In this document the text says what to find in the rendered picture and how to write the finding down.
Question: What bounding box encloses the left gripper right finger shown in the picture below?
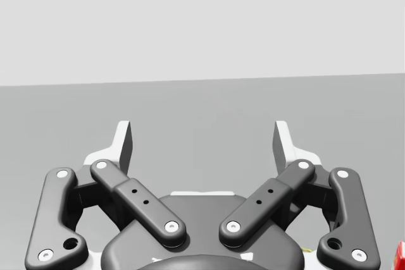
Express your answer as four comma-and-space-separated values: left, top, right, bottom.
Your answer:
218, 120, 382, 270

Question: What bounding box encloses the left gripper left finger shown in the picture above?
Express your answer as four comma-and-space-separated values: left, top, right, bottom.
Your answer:
24, 120, 188, 270

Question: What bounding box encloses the red carton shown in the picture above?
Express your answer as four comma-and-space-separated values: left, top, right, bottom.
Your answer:
393, 240, 405, 270

